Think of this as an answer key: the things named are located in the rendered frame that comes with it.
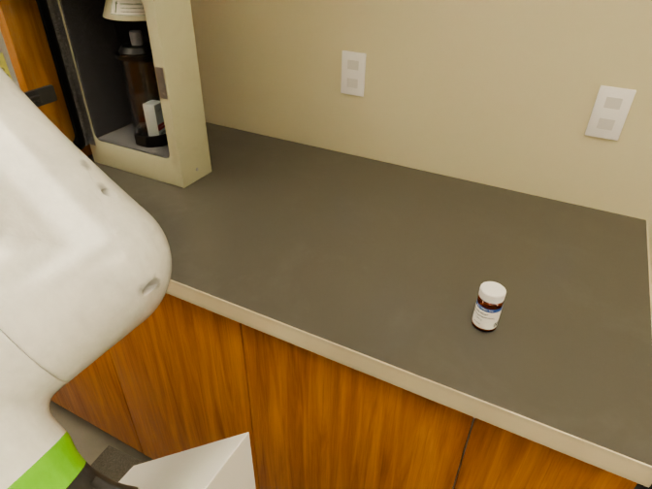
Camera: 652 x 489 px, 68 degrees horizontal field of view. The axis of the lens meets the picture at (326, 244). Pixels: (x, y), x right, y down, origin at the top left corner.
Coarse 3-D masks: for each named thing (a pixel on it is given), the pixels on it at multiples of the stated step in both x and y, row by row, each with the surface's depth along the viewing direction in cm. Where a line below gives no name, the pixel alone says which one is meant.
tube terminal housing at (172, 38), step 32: (160, 0) 101; (160, 32) 103; (192, 32) 111; (160, 64) 106; (192, 64) 114; (192, 96) 117; (192, 128) 120; (96, 160) 134; (128, 160) 128; (160, 160) 122; (192, 160) 123
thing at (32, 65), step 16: (0, 0) 103; (16, 0) 106; (32, 0) 108; (0, 16) 104; (16, 16) 107; (32, 16) 109; (0, 32) 105; (16, 32) 108; (32, 32) 110; (0, 48) 106; (16, 48) 109; (32, 48) 111; (48, 48) 114; (0, 64) 107; (16, 64) 110; (32, 64) 112; (48, 64) 115; (16, 80) 111; (32, 80) 113; (48, 80) 116; (48, 112) 119; (64, 112) 122; (64, 128) 123
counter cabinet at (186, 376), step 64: (192, 320) 101; (128, 384) 132; (192, 384) 115; (256, 384) 102; (320, 384) 92; (384, 384) 83; (256, 448) 116; (320, 448) 103; (384, 448) 92; (448, 448) 84; (512, 448) 76
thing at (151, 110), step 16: (128, 64) 114; (144, 64) 114; (128, 80) 116; (144, 80) 116; (128, 96) 119; (144, 96) 118; (144, 112) 120; (160, 112) 122; (144, 128) 122; (160, 128) 123
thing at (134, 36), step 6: (132, 30) 114; (138, 30) 114; (132, 36) 113; (138, 36) 113; (132, 42) 114; (138, 42) 114; (144, 42) 117; (120, 48) 114; (126, 48) 113; (132, 48) 112; (138, 48) 113; (144, 48) 113; (150, 48) 114; (126, 54) 113; (132, 54) 112; (138, 54) 112
